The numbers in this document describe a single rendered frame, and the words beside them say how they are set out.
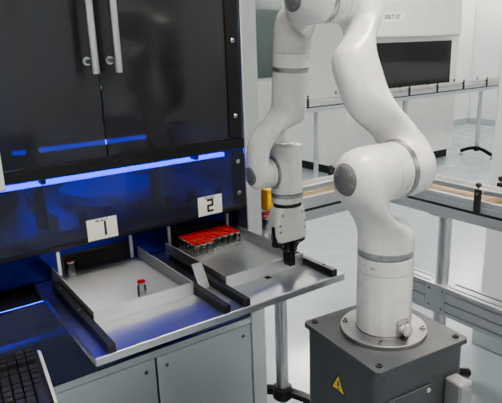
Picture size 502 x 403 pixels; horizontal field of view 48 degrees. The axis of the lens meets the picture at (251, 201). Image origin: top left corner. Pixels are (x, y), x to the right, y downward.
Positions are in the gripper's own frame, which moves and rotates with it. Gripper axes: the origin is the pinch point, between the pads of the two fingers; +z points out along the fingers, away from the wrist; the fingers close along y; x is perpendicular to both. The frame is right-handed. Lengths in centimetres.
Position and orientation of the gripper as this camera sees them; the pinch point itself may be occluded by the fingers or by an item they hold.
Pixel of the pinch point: (288, 257)
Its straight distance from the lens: 154.3
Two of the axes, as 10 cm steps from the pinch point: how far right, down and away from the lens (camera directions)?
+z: 0.5, 9.7, 2.5
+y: -8.2, 1.8, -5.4
